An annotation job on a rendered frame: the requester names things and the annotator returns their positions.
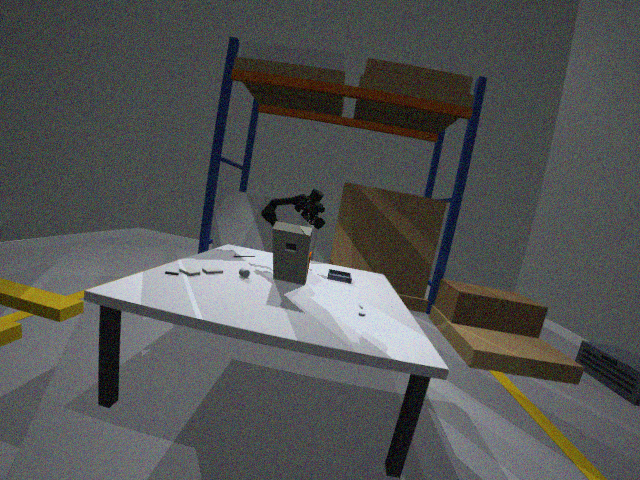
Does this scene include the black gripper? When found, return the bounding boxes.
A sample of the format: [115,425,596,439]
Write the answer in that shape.
[295,201,325,229]

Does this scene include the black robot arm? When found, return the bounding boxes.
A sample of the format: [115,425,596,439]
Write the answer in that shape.
[261,189,325,227]

